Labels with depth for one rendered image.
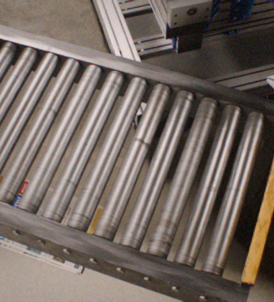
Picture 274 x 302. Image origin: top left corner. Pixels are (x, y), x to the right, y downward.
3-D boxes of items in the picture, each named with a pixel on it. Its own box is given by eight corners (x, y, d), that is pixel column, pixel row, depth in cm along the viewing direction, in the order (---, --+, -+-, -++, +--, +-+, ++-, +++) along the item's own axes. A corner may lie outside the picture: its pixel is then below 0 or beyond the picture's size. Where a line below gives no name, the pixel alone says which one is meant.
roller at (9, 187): (84, 69, 148) (82, 57, 144) (11, 216, 126) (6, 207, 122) (68, 64, 149) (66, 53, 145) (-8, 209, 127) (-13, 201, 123)
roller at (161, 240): (209, 106, 143) (223, 104, 140) (152, 267, 121) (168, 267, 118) (198, 95, 140) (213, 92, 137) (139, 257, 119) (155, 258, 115)
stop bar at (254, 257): (293, 129, 133) (295, 125, 131) (254, 289, 113) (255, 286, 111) (281, 125, 133) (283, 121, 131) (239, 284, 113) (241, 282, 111)
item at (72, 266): (108, 207, 208) (107, 206, 207) (80, 273, 195) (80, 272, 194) (23, 178, 214) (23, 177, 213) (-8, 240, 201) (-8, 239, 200)
